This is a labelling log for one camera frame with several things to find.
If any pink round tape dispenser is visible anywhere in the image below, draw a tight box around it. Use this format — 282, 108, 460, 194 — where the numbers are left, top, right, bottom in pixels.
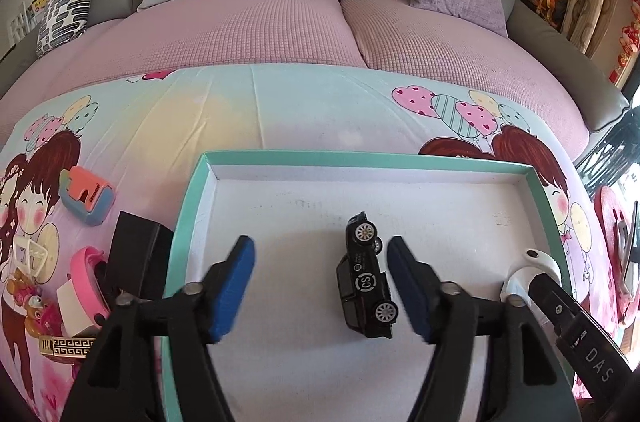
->
70, 247, 111, 328

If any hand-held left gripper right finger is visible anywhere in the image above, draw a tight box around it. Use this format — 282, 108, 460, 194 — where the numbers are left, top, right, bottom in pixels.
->
386, 236, 583, 422

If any gold black patterned box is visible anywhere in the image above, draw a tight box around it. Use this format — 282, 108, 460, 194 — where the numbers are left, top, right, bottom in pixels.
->
39, 334, 96, 360

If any small white box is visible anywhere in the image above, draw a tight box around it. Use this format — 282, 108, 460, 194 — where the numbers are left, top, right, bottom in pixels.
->
56, 282, 98, 337

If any pink quilted sofa cover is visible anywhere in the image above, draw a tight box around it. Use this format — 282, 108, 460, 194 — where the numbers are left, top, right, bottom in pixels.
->
0, 0, 591, 163

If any orange blue toy knife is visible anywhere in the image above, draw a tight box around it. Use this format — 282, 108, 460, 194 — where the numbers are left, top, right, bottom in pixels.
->
58, 166, 116, 227

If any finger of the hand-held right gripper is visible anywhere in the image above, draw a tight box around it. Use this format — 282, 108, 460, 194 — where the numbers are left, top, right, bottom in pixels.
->
529, 273, 577, 339

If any black toy car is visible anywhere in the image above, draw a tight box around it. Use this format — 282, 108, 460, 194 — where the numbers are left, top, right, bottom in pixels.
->
336, 212, 399, 339

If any printed cartoon blanket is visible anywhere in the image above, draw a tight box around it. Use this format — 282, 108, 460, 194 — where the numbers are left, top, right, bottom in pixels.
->
0, 63, 601, 422

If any white magazine rack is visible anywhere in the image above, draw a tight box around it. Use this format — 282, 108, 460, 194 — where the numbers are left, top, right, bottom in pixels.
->
9, 0, 51, 43

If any black metal rack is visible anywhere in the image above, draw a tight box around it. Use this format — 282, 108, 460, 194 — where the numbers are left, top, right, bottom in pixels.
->
575, 109, 640, 198

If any red hanging decoration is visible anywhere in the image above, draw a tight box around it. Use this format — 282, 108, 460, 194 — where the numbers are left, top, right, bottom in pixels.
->
607, 0, 640, 88

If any teal cardboard box lid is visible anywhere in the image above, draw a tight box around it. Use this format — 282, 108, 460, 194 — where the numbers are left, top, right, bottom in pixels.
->
157, 151, 576, 422

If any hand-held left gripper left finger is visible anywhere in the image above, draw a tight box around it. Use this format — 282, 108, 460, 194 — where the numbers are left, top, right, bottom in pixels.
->
60, 235, 257, 422

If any pink red mat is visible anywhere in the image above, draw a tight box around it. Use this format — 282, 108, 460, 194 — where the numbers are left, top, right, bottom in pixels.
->
592, 185, 640, 328

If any clear plastic holder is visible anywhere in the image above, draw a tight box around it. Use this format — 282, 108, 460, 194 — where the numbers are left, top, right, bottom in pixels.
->
12, 237, 48, 275

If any black white patterned pillow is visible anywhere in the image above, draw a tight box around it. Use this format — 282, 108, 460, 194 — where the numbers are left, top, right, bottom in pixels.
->
35, 0, 103, 59

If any white earbud case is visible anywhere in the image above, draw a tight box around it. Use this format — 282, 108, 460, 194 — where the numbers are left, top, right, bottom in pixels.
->
501, 249, 561, 303

